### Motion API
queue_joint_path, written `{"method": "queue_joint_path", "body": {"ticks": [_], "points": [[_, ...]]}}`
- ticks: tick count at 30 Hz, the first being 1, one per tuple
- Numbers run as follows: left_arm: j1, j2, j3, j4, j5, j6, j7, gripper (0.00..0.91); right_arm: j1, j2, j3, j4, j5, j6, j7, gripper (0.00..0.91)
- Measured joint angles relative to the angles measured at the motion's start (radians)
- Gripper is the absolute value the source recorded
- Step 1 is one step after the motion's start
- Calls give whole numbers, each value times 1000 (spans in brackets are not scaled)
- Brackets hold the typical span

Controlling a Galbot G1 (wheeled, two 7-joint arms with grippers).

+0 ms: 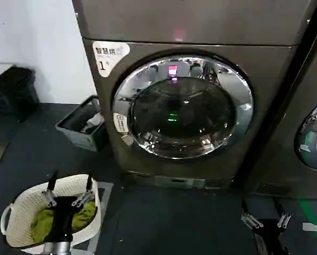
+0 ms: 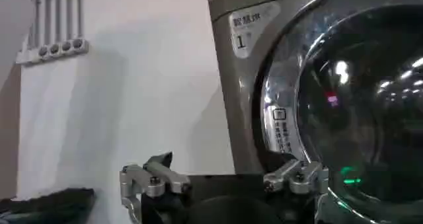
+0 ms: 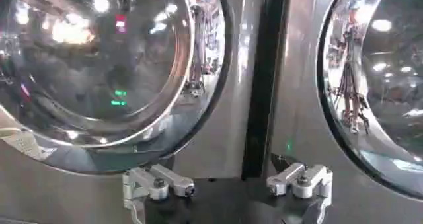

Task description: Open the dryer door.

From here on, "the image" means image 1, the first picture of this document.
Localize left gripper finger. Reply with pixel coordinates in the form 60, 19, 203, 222
71, 174, 93, 208
42, 171, 59, 208

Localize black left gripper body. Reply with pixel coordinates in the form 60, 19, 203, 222
50, 195, 74, 236

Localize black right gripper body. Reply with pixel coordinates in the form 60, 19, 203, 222
251, 218, 284, 255

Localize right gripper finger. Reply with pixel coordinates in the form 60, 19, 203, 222
272, 198, 292, 229
241, 198, 264, 230

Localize green cloth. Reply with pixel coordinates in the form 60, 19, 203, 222
30, 201, 97, 243

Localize white woven laundry basket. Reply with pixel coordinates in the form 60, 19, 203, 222
0, 174, 102, 254

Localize grey plastic crate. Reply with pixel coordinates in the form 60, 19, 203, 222
55, 95, 107, 152

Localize clothes in grey crate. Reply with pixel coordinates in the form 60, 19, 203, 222
80, 113, 105, 133

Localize round glass dryer door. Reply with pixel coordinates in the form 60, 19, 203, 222
294, 97, 317, 167
112, 49, 254, 160

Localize black waste bin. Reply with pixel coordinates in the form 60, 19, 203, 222
0, 66, 40, 123

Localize grey dryer with number sticker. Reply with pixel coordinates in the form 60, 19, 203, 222
71, 0, 317, 190

